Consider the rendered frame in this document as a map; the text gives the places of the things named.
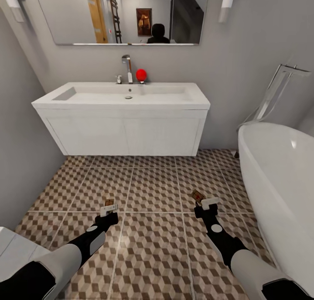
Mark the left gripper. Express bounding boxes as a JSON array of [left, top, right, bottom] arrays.
[[95, 212, 118, 229]]

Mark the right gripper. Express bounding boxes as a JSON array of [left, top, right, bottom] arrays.
[[194, 204, 218, 222]]

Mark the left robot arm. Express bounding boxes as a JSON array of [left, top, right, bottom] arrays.
[[0, 204, 120, 300]]

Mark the mousetrap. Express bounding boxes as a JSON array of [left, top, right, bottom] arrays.
[[105, 199, 114, 206], [190, 189, 207, 206]]

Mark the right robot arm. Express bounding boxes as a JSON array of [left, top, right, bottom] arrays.
[[194, 197, 314, 300]]

